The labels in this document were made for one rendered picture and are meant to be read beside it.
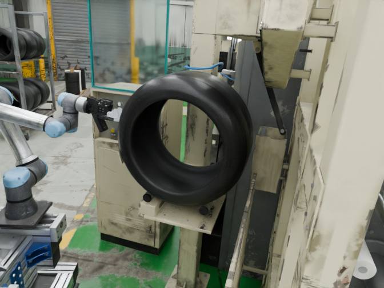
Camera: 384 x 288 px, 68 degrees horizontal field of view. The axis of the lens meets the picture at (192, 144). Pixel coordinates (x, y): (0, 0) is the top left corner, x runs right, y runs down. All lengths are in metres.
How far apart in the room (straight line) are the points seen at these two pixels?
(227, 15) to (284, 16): 0.18
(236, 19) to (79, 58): 10.38
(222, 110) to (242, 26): 0.37
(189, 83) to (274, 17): 0.50
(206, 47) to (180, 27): 9.06
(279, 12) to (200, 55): 0.82
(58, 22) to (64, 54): 1.00
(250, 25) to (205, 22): 0.68
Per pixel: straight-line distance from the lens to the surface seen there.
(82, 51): 11.05
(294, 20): 0.74
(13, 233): 1.78
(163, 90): 1.16
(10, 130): 1.73
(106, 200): 2.37
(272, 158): 1.48
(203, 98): 1.11
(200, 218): 1.45
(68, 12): 11.17
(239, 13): 0.86
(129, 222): 2.36
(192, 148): 1.62
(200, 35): 1.52
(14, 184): 1.64
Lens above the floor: 1.61
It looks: 20 degrees down
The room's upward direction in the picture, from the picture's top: 4 degrees clockwise
